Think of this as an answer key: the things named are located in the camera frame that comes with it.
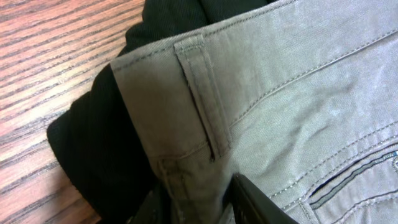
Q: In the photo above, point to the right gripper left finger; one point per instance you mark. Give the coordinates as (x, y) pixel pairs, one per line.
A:
(155, 208)

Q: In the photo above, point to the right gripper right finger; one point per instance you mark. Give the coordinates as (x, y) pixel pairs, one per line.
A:
(252, 206)

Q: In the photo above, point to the grey shorts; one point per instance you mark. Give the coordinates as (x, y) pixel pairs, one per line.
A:
(300, 97)

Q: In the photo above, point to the black shirt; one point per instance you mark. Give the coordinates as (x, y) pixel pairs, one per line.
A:
(95, 141)

